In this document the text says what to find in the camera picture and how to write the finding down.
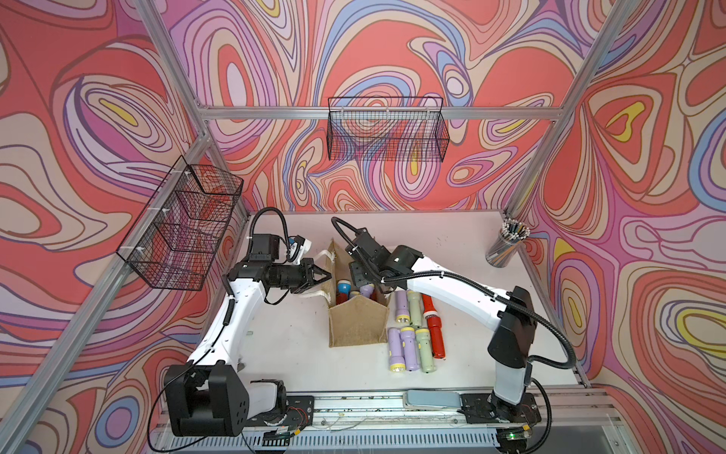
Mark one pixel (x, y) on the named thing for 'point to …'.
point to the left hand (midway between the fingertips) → (331, 277)
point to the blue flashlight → (344, 287)
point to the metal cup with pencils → (511, 235)
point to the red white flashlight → (429, 308)
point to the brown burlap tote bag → (355, 321)
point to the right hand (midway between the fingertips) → (364, 277)
